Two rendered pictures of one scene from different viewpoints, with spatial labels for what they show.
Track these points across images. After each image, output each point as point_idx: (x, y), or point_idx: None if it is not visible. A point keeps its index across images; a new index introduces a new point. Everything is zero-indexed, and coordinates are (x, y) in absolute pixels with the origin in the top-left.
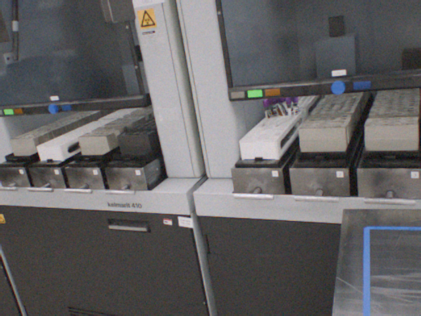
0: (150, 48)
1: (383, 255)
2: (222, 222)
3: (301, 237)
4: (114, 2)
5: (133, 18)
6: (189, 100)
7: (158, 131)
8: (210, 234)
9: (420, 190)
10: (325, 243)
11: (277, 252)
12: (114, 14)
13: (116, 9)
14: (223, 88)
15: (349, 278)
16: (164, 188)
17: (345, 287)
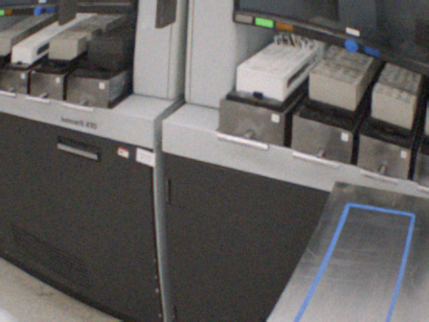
0: None
1: (350, 231)
2: (194, 166)
3: (291, 203)
4: (165, 16)
5: (174, 21)
6: (183, 11)
7: (137, 38)
8: (175, 179)
9: (404, 171)
10: (315, 213)
11: (259, 217)
12: (163, 24)
13: (165, 20)
14: (228, 8)
15: (316, 250)
16: (127, 108)
17: (309, 257)
